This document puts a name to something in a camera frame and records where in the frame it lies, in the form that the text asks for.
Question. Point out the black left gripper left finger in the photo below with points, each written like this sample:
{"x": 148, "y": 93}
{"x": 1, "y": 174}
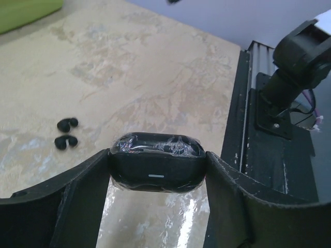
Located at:
{"x": 63, "y": 211}

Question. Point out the black earbud charging case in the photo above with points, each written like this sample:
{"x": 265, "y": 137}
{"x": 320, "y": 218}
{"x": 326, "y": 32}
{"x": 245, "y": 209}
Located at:
{"x": 157, "y": 162}

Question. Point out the green plastic basket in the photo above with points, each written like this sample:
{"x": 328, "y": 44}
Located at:
{"x": 15, "y": 14}

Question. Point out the black earbud right one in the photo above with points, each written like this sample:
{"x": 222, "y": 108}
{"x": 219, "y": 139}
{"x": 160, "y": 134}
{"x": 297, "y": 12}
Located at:
{"x": 64, "y": 125}

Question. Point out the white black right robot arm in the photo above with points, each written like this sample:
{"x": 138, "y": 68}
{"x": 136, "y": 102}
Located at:
{"x": 302, "y": 59}

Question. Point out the black earbud left one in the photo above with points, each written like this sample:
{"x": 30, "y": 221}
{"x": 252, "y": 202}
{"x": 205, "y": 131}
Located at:
{"x": 61, "y": 142}

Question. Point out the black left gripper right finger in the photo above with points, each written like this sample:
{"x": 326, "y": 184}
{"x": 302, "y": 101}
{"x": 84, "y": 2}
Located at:
{"x": 246, "y": 213}

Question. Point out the black earbud one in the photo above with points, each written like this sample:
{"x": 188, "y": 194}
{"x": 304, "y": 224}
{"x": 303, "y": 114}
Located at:
{"x": 61, "y": 142}
{"x": 64, "y": 125}

